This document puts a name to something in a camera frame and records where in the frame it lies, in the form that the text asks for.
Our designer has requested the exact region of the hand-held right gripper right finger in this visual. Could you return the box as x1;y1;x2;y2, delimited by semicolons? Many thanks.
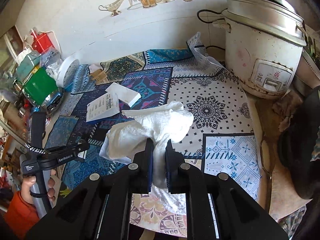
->
166;138;290;240

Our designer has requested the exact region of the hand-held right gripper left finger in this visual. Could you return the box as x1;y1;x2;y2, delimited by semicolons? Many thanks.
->
26;139;154;240

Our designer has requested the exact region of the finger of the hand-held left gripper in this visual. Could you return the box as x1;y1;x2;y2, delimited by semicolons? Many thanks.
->
46;140;91;161

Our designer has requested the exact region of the white tissue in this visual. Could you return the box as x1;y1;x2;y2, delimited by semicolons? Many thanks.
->
99;101;195;216

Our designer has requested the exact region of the printed white paper box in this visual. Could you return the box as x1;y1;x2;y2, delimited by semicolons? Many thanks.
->
85;92;121;124

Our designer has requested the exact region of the white cardboard box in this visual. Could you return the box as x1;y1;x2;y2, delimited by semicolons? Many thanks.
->
105;82;142;108

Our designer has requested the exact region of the person's left forearm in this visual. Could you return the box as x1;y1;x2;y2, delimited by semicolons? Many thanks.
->
4;191;41;240

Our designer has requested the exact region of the person's left hand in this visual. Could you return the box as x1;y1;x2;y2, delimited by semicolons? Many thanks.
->
21;169;57;205

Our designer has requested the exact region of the shiny metal dish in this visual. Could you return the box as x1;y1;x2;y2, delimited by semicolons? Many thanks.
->
46;89;65;111

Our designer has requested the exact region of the green box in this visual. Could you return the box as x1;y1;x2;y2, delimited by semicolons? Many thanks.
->
22;67;60;108

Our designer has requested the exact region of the blue patchwork patterned cloth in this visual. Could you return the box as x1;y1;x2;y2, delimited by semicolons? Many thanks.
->
46;31;262;233

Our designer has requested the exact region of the white perforated round tray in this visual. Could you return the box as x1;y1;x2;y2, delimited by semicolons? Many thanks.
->
55;57;80;89

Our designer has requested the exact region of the teal tissue pouch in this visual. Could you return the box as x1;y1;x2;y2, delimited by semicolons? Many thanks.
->
17;52;42;75

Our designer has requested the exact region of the white printed bag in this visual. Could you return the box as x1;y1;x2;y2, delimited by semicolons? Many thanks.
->
41;50;63;77

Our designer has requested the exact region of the small brown cardboard box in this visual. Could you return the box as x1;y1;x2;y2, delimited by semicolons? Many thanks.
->
89;68;108;83

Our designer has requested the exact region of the red tin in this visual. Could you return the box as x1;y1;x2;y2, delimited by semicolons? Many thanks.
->
29;28;55;53

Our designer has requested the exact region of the thin metal utensil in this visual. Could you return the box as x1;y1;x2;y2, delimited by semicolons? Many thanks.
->
259;129;273;207

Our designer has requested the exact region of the wooden cutting board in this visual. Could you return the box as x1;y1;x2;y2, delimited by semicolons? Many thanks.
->
250;90;308;216

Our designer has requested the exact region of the beige rag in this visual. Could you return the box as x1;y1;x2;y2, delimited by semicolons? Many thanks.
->
272;90;305;131

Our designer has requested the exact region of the black cooking pot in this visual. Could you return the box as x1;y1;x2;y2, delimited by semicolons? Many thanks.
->
277;87;320;201

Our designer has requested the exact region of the grey dish cloth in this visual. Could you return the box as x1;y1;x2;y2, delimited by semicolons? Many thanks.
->
277;204;308;239

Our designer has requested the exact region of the white rice cooker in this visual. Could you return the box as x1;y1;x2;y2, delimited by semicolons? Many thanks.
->
212;0;308;98

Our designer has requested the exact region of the black power cord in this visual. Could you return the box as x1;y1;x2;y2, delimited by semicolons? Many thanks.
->
197;9;226;55

